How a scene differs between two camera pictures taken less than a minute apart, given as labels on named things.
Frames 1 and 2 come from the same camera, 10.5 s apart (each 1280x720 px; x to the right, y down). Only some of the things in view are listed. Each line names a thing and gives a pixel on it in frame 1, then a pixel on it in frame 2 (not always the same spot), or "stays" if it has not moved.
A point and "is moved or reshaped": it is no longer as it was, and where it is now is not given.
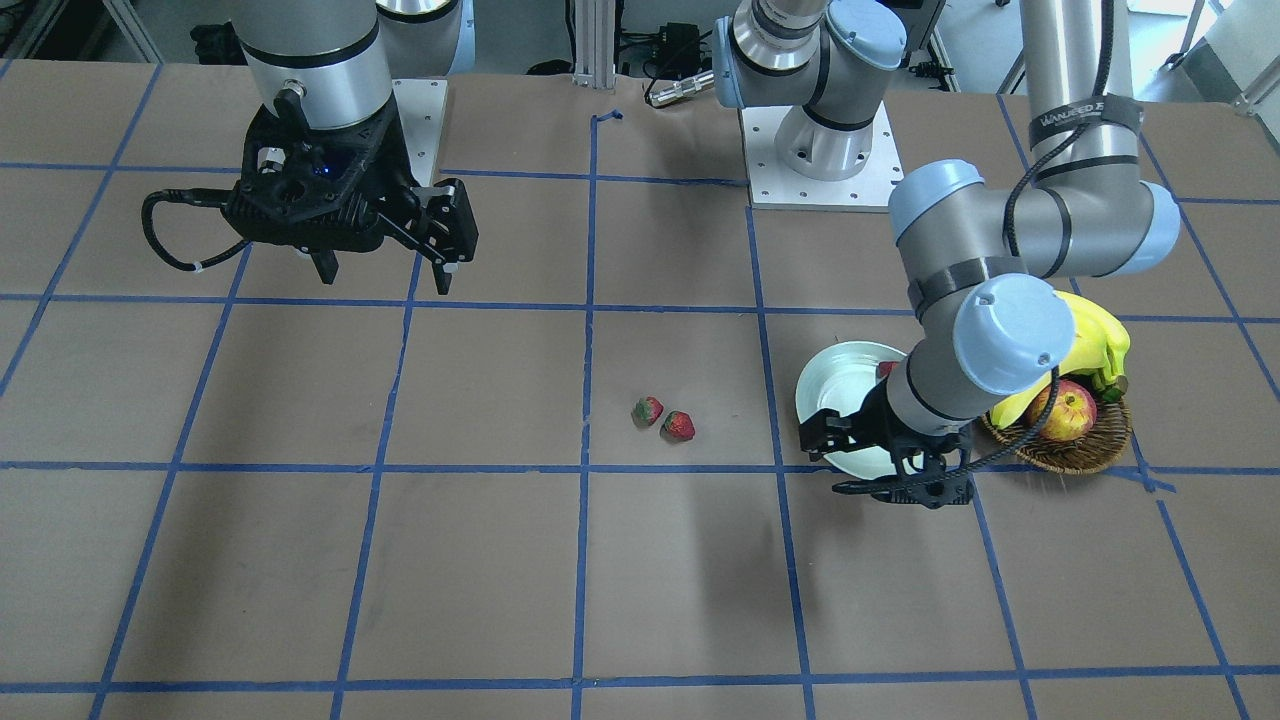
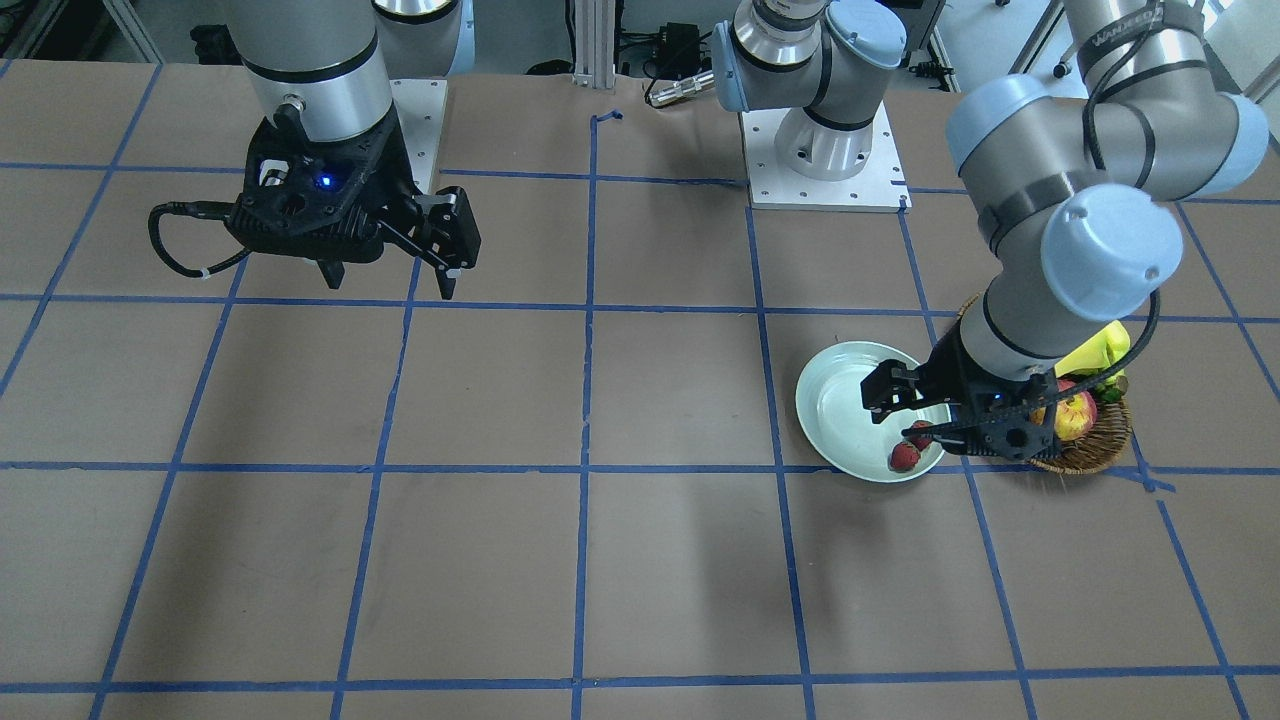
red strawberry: [678, 427] is moved or reshaped
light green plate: [838, 379] stays
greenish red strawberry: [646, 411] is moved or reshaped
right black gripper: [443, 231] stays
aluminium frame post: [594, 44] stays
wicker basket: [1104, 442] stays
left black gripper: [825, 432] to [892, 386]
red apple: [1071, 414] stays
